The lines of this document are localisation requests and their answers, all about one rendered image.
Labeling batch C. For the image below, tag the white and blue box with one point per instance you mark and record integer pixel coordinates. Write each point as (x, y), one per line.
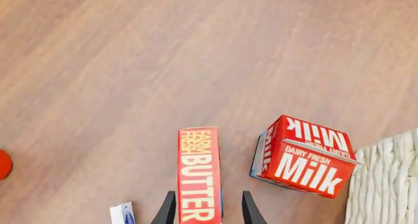
(123, 214)

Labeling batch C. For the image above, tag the round red-orange object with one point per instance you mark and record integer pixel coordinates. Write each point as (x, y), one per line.
(4, 164)

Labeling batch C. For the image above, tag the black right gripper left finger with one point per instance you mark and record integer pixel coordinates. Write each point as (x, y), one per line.
(167, 211)

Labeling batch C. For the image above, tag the red milk carton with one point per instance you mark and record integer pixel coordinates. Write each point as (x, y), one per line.
(302, 160)

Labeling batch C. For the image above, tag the white woven basket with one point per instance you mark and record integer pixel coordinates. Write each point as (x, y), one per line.
(385, 180)

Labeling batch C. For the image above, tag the red butter box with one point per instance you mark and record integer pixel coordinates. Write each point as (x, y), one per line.
(199, 175)

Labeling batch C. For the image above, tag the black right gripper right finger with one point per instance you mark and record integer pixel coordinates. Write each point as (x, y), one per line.
(250, 211)

